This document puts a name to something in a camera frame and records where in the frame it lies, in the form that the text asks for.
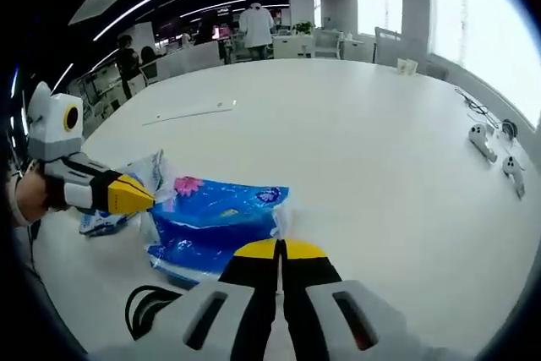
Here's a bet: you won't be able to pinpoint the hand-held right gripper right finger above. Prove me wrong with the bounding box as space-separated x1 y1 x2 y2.
281 238 429 361

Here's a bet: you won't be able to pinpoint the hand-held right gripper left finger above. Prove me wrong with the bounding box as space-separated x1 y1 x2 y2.
139 238 282 361

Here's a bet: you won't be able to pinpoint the blue flowered tissue packet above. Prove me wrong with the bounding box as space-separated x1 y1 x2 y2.
145 174 293 291

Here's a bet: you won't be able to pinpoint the person's left hand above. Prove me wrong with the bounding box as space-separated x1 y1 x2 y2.
12 172 51 226

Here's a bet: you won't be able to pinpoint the thin white strip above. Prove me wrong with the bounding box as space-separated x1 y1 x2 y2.
142 99 238 127

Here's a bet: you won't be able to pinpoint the ceiling air vent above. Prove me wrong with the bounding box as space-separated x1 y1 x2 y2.
68 0 129 26

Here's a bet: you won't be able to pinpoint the white table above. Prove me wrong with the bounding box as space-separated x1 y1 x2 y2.
36 57 540 361

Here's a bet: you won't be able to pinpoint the white game controller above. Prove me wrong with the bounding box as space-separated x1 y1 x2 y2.
501 155 527 200
467 123 500 164

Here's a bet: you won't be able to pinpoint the white cabinet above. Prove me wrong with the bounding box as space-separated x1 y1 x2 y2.
271 34 315 60

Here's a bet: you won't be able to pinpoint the green potted plant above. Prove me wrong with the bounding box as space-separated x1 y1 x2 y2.
292 19 315 37

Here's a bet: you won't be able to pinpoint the dark headphones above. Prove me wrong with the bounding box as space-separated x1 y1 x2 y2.
500 118 520 140

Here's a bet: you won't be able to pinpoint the large bright window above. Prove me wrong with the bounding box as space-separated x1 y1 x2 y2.
428 0 541 126

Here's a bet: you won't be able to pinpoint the thin black cable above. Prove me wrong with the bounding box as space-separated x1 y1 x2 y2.
454 87 492 119

